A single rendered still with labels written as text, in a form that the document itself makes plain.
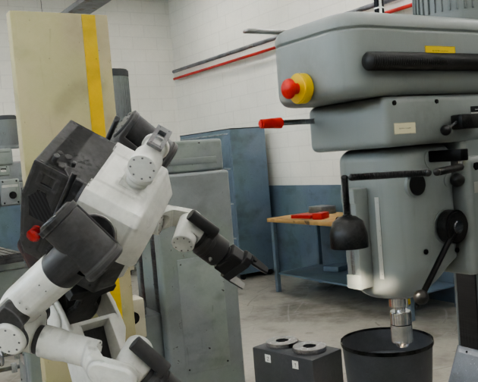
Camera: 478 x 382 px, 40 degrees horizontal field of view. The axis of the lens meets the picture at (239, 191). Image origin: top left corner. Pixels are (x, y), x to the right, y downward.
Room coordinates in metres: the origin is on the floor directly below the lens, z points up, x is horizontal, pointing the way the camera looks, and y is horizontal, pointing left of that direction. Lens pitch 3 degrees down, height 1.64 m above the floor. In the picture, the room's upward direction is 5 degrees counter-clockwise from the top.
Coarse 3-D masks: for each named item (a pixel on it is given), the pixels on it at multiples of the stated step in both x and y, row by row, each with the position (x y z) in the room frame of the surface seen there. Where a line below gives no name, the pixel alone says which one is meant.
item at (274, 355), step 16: (288, 336) 1.85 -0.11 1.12; (256, 352) 1.81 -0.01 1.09; (272, 352) 1.76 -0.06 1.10; (288, 352) 1.74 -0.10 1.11; (304, 352) 1.70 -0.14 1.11; (320, 352) 1.71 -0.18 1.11; (336, 352) 1.73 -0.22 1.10; (256, 368) 1.81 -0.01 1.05; (272, 368) 1.77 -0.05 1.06; (288, 368) 1.72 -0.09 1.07; (304, 368) 1.68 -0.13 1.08; (320, 368) 1.68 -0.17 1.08; (336, 368) 1.72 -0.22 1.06
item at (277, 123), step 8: (264, 120) 1.38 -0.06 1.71; (272, 120) 1.39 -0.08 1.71; (280, 120) 1.40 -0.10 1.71; (288, 120) 1.42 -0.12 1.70; (296, 120) 1.43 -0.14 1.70; (304, 120) 1.44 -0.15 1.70; (312, 120) 1.45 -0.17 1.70; (264, 128) 1.39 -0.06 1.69; (272, 128) 1.40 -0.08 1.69; (280, 128) 1.41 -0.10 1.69
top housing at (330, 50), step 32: (288, 32) 1.37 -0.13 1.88; (320, 32) 1.28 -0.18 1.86; (352, 32) 1.24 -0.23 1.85; (384, 32) 1.27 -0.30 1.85; (416, 32) 1.31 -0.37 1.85; (448, 32) 1.37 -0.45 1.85; (288, 64) 1.37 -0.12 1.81; (320, 64) 1.28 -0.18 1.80; (352, 64) 1.24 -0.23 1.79; (320, 96) 1.30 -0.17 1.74; (352, 96) 1.26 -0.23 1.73
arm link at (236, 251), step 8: (224, 240) 1.89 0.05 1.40; (216, 248) 1.87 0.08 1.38; (224, 248) 1.88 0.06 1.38; (232, 248) 1.91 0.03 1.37; (208, 256) 1.87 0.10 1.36; (216, 256) 1.87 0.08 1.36; (224, 256) 1.89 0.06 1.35; (232, 256) 1.88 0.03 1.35; (240, 256) 1.90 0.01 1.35; (248, 256) 1.90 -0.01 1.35; (216, 264) 1.91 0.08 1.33; (224, 264) 1.90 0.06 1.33; (232, 264) 1.90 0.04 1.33; (240, 264) 1.89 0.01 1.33; (248, 264) 1.89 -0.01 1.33; (224, 272) 1.93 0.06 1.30; (232, 272) 1.92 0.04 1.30; (240, 272) 1.91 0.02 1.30
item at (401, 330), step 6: (390, 318) 1.44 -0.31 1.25; (396, 318) 1.43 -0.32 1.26; (402, 318) 1.42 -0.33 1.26; (408, 318) 1.42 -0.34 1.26; (390, 324) 1.45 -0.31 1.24; (396, 324) 1.43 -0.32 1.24; (402, 324) 1.42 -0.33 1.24; (408, 324) 1.42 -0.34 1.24; (396, 330) 1.43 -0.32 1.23; (402, 330) 1.42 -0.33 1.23; (408, 330) 1.42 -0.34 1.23; (396, 336) 1.43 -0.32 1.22; (402, 336) 1.42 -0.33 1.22; (408, 336) 1.42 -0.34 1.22; (396, 342) 1.43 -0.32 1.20; (402, 342) 1.42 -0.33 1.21; (408, 342) 1.42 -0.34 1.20
